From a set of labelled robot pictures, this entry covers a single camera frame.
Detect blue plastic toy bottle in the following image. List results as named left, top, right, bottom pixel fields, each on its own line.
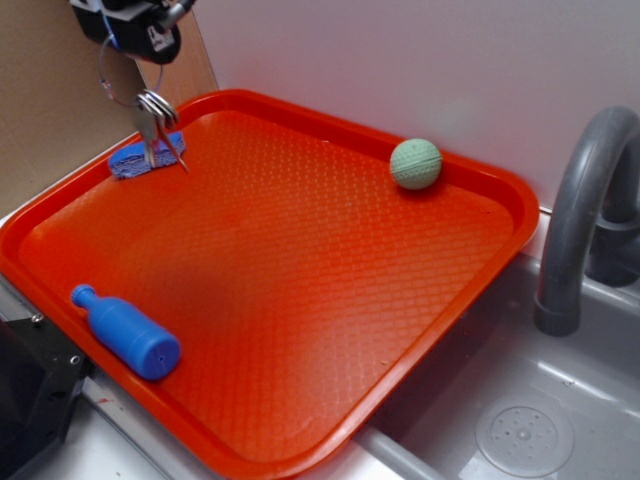
left=71, top=285, right=182, bottom=380

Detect red plastic tray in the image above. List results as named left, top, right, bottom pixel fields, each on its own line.
left=1, top=90, right=539, bottom=479

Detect silver keys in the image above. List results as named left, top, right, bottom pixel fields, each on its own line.
left=132, top=89, right=189, bottom=173

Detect green textured ball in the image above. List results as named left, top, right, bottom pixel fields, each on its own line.
left=390, top=139, right=443, bottom=190

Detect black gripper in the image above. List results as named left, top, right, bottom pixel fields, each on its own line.
left=69, top=0, right=195, bottom=64

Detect grey toy faucet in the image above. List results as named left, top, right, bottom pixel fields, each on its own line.
left=534, top=106, right=639, bottom=337

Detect grey toy sink basin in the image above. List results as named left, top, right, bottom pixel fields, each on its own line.
left=357, top=255, right=639, bottom=479

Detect blue sponge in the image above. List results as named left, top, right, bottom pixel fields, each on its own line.
left=108, top=140, right=178, bottom=180

